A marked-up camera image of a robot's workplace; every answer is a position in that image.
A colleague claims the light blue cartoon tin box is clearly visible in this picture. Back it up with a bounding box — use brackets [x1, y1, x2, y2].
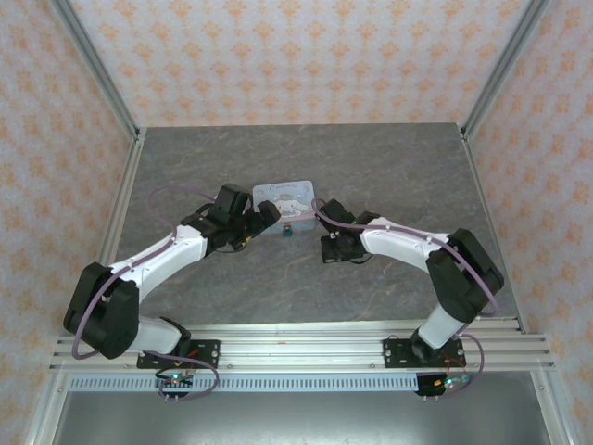
[252, 180, 319, 235]

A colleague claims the grey metal lower shelf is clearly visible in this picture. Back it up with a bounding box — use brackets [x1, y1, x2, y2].
[48, 388, 548, 445]

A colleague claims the aluminium mounting rail beam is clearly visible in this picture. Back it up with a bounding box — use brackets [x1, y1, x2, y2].
[48, 316, 555, 372]

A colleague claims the aluminium left side rail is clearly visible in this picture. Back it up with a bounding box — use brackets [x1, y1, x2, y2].
[27, 133, 147, 445]

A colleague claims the aluminium rail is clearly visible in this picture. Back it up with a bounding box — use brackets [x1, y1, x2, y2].
[27, 133, 147, 445]
[461, 132, 569, 445]

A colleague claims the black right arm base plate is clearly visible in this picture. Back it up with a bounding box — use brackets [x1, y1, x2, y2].
[383, 337, 464, 370]

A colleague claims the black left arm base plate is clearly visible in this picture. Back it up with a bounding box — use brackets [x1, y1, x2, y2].
[136, 339, 221, 370]

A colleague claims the white slotted cable duct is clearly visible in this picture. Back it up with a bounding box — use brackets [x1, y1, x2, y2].
[69, 374, 529, 393]

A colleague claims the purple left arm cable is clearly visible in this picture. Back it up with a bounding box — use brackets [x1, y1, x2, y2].
[72, 184, 221, 401]

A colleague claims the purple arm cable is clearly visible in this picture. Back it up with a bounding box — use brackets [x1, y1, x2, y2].
[310, 197, 500, 400]
[72, 184, 221, 401]

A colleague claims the aluminium right side rail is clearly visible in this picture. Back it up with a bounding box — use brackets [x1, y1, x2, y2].
[461, 132, 569, 445]

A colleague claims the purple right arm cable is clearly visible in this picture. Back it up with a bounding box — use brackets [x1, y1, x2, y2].
[310, 197, 500, 400]

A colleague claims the aluminium left frame post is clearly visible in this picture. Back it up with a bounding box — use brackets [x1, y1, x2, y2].
[48, 0, 143, 140]

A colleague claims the aluminium frame post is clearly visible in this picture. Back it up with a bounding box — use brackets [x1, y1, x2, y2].
[461, 0, 550, 140]
[48, 0, 143, 140]

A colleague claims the aluminium right frame post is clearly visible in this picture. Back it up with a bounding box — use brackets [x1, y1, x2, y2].
[461, 0, 550, 140]

